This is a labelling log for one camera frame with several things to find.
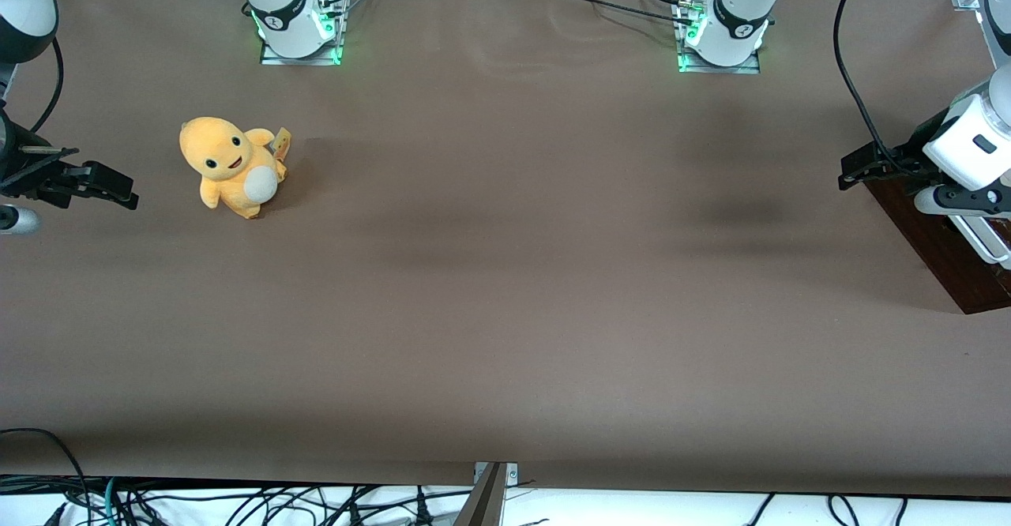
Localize white drawer handle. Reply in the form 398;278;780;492
950;212;1011;268

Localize dark wooden drawer cabinet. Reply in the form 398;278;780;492
863;178;1011;316

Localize yellow plush toy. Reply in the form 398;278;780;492
178;115;293;221

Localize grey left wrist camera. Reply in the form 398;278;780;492
915;185;1011;220

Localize wooden drawer without handle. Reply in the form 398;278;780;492
863;178;976;316

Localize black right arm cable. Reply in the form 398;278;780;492
28;35;66;136

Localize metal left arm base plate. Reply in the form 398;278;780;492
677;48;761;76

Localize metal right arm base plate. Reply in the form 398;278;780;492
259;36;344;67

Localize tangled black cables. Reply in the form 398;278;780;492
0;475;475;526

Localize silver metal bracket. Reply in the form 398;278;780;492
472;461;520;486

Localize grey metal post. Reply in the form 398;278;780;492
452;463;508;526

